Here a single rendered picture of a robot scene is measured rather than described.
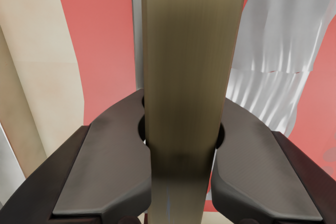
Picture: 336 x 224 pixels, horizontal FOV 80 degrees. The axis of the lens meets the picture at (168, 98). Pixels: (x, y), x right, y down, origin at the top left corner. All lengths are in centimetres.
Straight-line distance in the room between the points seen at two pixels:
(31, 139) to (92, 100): 7
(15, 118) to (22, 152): 3
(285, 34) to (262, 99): 6
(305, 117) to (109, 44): 19
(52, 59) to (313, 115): 25
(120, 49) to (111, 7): 3
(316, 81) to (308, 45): 4
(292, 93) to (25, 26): 23
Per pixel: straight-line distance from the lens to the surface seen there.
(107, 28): 17
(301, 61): 20
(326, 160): 29
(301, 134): 25
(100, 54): 18
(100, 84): 19
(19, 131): 23
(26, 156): 24
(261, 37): 18
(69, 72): 20
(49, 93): 22
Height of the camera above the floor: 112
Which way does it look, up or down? 61 degrees down
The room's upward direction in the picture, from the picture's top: 179 degrees counter-clockwise
